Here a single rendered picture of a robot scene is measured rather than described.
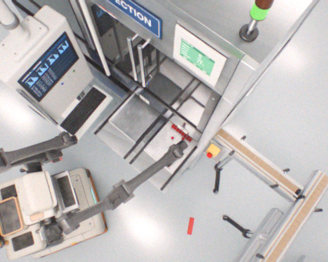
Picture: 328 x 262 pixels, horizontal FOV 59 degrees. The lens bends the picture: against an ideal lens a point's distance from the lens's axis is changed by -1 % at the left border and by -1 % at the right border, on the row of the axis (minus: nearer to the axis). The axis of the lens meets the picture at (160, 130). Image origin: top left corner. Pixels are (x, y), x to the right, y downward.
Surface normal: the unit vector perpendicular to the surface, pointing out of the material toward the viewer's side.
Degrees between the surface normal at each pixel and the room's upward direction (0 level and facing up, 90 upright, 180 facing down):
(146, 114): 0
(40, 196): 43
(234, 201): 0
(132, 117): 0
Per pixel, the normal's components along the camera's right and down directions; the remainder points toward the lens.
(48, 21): 0.00, -0.28
